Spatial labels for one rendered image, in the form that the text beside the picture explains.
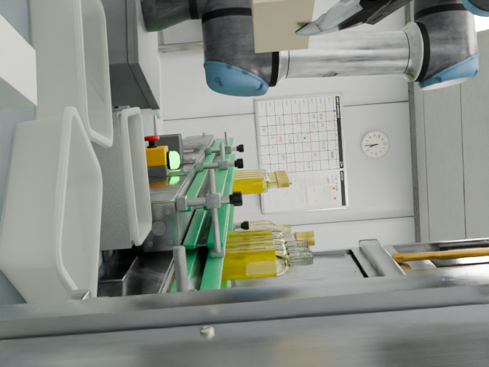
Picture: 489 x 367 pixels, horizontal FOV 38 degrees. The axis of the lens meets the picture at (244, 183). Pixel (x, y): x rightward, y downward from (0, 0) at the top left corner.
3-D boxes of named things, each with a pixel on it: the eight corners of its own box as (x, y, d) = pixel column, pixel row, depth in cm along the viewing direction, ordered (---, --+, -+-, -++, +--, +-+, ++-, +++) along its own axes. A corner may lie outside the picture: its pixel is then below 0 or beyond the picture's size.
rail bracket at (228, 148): (204, 156, 237) (244, 152, 237) (202, 133, 236) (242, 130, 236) (204, 154, 241) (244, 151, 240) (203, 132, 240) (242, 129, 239)
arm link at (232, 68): (197, 26, 139) (458, 20, 148) (202, 102, 138) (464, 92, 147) (203, 7, 127) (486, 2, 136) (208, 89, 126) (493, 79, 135)
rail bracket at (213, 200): (180, 261, 134) (247, 255, 133) (172, 172, 131) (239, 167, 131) (182, 257, 136) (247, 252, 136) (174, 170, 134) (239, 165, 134)
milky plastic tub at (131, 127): (85, 253, 114) (139, 249, 114) (70, 113, 111) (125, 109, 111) (106, 231, 131) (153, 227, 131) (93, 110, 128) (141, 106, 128)
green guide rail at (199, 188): (179, 212, 137) (220, 209, 137) (178, 207, 137) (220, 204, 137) (216, 140, 310) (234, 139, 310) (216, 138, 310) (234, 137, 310)
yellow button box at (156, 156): (137, 178, 173) (167, 176, 173) (134, 148, 172) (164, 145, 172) (141, 175, 180) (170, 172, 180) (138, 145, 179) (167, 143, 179)
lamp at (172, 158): (167, 170, 174) (179, 170, 174) (165, 152, 173) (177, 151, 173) (169, 168, 178) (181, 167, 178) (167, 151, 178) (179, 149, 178)
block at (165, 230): (142, 254, 133) (180, 251, 133) (137, 204, 132) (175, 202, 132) (145, 250, 137) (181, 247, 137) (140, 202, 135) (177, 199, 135)
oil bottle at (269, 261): (185, 284, 143) (291, 276, 143) (183, 257, 142) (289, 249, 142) (188, 277, 149) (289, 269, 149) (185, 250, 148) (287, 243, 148)
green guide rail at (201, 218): (182, 250, 138) (223, 247, 138) (182, 245, 138) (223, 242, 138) (217, 157, 311) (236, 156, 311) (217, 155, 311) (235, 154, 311)
